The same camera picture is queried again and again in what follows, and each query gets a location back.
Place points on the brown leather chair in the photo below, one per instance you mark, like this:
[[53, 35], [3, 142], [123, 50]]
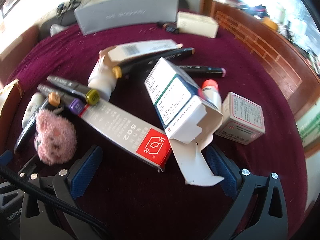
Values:
[[22, 42]]

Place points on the bamboo painting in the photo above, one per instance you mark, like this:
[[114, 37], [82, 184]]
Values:
[[310, 127]]

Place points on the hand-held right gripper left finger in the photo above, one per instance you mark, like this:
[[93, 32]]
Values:
[[83, 172]]

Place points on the black marker olive cap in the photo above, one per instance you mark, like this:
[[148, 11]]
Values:
[[70, 87]]

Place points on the black marker orange cap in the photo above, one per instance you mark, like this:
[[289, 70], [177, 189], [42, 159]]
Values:
[[25, 135]]

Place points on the black marker purple cap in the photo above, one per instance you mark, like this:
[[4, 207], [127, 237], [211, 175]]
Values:
[[75, 106]]

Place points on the wooden brick pattern counter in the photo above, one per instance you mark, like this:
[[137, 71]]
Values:
[[262, 45]]

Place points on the grey box red label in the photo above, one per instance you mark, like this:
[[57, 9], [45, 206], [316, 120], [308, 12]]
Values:
[[120, 127]]

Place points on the large grey cardboard box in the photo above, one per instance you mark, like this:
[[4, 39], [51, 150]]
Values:
[[125, 12]]

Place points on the white bottle orange cap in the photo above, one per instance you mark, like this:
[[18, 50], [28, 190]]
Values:
[[212, 97]]

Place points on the small white square box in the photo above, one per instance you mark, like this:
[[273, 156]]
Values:
[[242, 120]]

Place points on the cream cardboard box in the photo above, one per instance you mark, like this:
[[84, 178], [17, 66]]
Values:
[[195, 25]]

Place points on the black marker pink cap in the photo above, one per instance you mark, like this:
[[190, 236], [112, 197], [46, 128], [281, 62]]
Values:
[[205, 70]]

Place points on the white plastic bottle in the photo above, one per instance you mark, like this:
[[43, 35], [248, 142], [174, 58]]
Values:
[[102, 82]]

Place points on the black clip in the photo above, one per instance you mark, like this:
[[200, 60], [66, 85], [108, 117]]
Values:
[[72, 4], [61, 10]]

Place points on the pink plush toy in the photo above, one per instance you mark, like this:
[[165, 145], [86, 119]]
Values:
[[55, 137]]

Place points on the long white barcode box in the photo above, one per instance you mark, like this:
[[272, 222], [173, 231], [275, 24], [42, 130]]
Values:
[[142, 48]]

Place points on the blue white medicine box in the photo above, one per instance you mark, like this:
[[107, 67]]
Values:
[[175, 105]]

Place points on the small dark lighter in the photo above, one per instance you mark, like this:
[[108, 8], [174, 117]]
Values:
[[171, 28]]

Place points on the wooden box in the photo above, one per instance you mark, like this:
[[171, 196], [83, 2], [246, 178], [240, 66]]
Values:
[[12, 97]]

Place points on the white tube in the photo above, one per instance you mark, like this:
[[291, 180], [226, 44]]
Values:
[[31, 108]]

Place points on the yellow object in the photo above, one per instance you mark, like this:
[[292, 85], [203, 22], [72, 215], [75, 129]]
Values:
[[270, 23]]

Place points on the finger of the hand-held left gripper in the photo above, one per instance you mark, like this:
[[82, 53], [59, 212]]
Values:
[[5, 156]]

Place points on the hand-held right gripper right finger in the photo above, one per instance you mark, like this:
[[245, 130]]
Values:
[[221, 172]]

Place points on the white plastic bag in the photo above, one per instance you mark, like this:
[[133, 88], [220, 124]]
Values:
[[57, 30]]

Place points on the black marker yellow cap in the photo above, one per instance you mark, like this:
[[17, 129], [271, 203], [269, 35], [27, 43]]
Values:
[[150, 60]]

